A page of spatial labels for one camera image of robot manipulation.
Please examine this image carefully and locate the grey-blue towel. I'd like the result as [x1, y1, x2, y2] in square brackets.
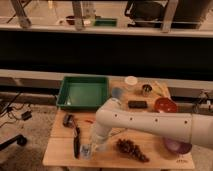
[81, 144, 92, 159]

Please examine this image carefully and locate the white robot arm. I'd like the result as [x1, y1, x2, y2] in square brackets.
[90, 98, 213, 150]

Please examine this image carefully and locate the red bowl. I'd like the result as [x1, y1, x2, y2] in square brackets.
[154, 98, 178, 113]

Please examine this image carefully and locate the purple bowl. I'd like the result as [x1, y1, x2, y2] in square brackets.
[164, 138, 192, 154]

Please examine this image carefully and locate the blue plastic cup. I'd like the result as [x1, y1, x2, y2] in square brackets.
[111, 87, 123, 99]

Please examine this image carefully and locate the white round lid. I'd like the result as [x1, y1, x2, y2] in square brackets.
[124, 76, 138, 85]

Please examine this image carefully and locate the green plastic tray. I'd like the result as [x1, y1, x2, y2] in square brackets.
[56, 76, 109, 110]

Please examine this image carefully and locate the black rectangular block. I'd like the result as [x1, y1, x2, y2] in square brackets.
[128, 101, 147, 109]

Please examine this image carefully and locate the small metal cup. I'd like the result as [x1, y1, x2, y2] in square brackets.
[142, 84, 152, 97]

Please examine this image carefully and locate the orange carrot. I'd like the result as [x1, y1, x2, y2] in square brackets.
[85, 119, 95, 124]

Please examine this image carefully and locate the yellow corn toy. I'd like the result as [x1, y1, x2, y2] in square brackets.
[154, 81, 166, 97]

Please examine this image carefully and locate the wooden table board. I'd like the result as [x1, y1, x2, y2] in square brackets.
[43, 79, 195, 171]

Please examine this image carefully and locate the bunch of dark grapes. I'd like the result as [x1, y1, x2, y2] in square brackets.
[116, 139, 149, 162]

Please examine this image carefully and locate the black power adapter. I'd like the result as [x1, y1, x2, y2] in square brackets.
[21, 111, 32, 121]

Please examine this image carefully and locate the black office chair base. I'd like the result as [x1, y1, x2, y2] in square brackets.
[0, 134, 27, 151]

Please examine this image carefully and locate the black handled knife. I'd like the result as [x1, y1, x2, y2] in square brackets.
[73, 127, 80, 159]

